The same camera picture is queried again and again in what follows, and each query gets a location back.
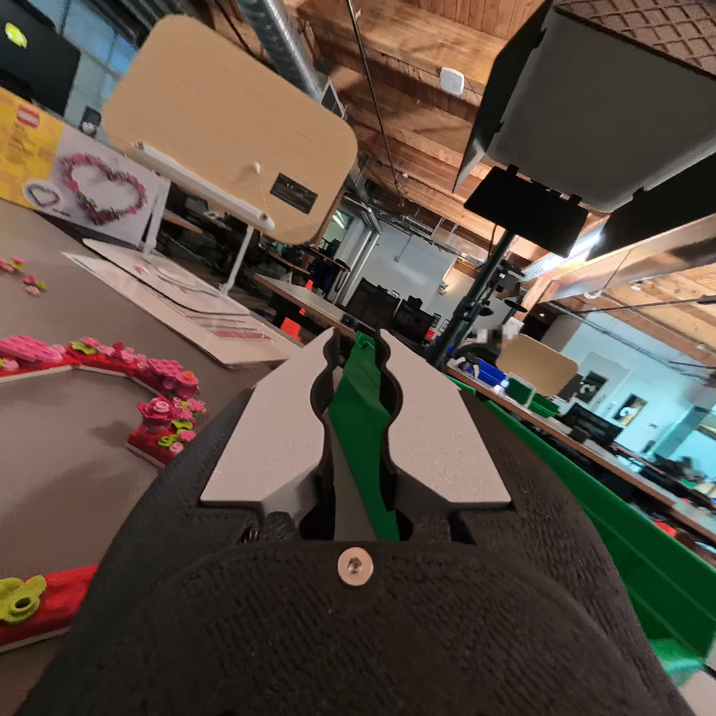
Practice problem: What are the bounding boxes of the yellow lego set box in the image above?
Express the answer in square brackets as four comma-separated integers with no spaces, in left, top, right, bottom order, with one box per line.
[0,87,169,249]

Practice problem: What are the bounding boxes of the black tripod stand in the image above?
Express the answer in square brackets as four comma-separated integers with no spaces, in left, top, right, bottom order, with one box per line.
[431,229,527,370]

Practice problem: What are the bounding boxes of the blue storage bins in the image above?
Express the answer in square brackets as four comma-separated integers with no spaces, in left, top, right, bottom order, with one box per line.
[459,358,510,392]

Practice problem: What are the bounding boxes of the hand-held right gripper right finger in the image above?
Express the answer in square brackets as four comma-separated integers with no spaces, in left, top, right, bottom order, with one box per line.
[375,329,512,524]

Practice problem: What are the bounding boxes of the light wooden table with white frame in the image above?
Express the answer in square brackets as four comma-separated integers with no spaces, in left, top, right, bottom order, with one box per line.
[101,14,359,297]

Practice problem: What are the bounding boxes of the white instruction booklet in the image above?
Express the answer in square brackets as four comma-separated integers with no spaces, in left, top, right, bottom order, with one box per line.
[62,238,303,370]

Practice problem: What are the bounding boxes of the grey black box on stand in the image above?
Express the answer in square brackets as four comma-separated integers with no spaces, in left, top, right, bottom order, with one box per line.
[453,0,716,261]

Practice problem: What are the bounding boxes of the red pink lego flower heart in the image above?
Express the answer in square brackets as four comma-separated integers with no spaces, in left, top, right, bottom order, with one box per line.
[0,335,208,652]

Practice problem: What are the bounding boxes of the light wooden panel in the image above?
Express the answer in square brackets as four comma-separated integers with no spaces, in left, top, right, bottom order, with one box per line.
[495,335,580,397]

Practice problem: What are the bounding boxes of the green plastic bin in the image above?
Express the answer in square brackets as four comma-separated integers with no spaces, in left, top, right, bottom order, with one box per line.
[327,331,716,689]

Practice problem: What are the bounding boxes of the black ceiling rod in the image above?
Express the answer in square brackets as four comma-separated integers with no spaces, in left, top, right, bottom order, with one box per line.
[346,0,405,191]

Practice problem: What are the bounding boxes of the long wooden workbench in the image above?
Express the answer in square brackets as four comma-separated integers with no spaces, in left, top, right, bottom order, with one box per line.
[447,364,716,546]
[254,274,359,339]

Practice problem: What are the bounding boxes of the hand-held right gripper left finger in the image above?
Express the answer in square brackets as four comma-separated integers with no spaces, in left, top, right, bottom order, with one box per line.
[200,329,342,524]

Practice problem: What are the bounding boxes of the small green storage bins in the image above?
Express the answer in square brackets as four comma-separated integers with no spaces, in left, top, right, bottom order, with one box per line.
[506,377,560,417]

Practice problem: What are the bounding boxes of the silver spiral ventilation duct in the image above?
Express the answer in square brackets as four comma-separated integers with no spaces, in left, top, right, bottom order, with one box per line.
[238,0,332,103]

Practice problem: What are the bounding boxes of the black monitor screen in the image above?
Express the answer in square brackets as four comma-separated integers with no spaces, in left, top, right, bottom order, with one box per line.
[0,6,82,115]

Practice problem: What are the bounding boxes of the black desktop monitor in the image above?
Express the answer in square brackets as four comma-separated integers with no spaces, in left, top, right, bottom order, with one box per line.
[559,403,624,445]

